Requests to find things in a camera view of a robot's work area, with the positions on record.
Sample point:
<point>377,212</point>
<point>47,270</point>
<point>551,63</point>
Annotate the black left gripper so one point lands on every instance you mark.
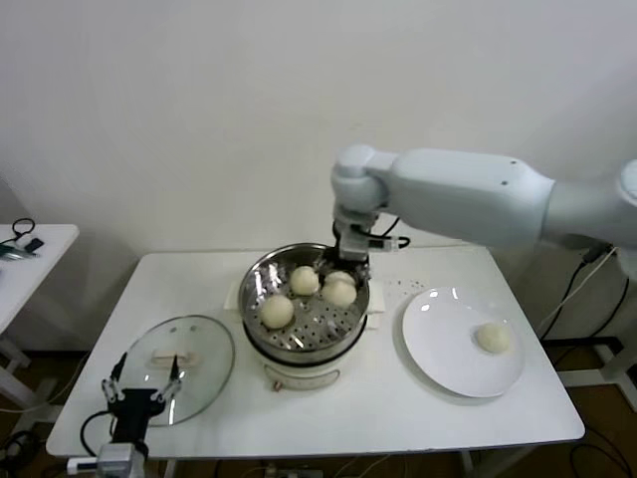
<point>133,413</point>

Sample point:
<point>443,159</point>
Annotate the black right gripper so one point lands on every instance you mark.
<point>336,244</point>

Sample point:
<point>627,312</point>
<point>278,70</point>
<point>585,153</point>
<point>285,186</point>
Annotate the white steamed baozi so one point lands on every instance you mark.
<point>492,338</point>
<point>304,280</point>
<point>340,293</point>
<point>277,311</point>

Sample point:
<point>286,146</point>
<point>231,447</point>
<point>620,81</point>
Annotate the round glass pot lid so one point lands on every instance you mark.
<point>199,338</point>

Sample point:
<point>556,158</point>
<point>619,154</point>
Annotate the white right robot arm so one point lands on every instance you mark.
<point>458,194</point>

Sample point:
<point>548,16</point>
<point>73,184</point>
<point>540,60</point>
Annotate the stainless steel steamer basket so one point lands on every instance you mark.
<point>259,294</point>

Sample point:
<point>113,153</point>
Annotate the white electric cooker base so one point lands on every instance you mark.
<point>303,368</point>

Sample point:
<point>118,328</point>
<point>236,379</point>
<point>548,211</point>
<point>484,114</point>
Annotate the white round plate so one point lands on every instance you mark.
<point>438,338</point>

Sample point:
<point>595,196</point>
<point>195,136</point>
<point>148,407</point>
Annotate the white side table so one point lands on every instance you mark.
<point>50,269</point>

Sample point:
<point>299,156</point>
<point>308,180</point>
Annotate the small black device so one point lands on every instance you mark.
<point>35,244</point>

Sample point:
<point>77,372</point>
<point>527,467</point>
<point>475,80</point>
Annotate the black power adapter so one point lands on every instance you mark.
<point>594,254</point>

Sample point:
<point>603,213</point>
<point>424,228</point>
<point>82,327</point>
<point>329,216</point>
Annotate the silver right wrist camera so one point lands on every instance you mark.
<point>354,246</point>

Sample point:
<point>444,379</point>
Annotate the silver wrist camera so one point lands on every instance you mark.
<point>354,246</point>
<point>117,460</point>

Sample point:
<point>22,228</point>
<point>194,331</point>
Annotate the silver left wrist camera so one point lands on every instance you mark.
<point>117,460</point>

